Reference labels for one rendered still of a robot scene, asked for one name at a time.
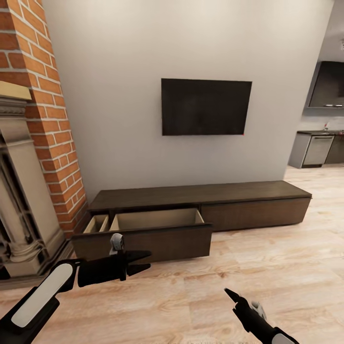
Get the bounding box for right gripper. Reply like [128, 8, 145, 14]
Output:
[224, 288, 264, 337]

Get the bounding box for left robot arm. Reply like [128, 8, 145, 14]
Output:
[0, 233, 152, 344]

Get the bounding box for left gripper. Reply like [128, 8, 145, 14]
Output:
[94, 249, 152, 284]

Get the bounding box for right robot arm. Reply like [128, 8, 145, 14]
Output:
[224, 288, 299, 344]

